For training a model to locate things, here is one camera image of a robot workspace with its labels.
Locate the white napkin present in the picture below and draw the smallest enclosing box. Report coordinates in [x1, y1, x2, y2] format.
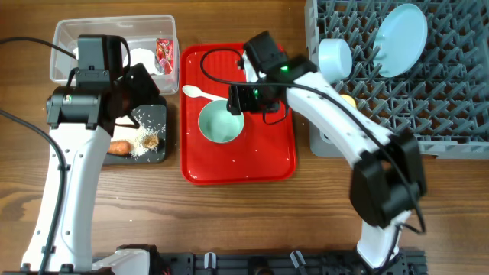
[129, 48, 164, 75]

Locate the green bowl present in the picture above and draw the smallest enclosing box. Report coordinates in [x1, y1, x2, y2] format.
[198, 100, 245, 144]

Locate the white rice pile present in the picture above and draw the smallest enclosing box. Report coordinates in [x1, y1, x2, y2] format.
[111, 115, 160, 157]

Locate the red snack wrapper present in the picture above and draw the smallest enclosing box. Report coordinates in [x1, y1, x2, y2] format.
[156, 38, 174, 75]

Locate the white plastic spoon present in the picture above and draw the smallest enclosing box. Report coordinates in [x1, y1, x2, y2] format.
[182, 85, 226, 101]

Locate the brown food scrap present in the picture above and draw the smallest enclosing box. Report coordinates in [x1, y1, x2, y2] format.
[141, 134, 160, 150]

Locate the light blue bowl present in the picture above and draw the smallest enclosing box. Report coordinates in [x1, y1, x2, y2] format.
[318, 39, 353, 83]

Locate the yellow cup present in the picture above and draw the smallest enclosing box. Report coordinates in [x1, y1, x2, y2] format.
[341, 95, 357, 108]

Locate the light blue plate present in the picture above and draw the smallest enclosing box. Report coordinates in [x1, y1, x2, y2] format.
[373, 4, 428, 78]

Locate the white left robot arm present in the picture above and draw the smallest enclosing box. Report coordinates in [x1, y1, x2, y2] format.
[1, 34, 162, 274]

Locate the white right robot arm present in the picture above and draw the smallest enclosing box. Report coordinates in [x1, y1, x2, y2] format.
[224, 31, 427, 274]

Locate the grey dishwasher rack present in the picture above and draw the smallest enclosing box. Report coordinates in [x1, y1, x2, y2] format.
[304, 0, 488, 160]

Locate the black tray bin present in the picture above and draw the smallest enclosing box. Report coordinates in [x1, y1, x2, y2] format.
[104, 96, 167, 166]

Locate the clear plastic bin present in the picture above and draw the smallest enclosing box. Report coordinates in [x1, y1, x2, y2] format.
[53, 15, 180, 95]

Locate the red plastic tray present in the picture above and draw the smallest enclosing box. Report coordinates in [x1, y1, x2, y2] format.
[180, 43, 296, 186]

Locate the orange carrot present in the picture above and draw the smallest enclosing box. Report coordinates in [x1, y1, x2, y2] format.
[108, 141, 133, 156]

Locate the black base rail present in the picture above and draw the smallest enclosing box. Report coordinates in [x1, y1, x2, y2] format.
[161, 250, 429, 275]

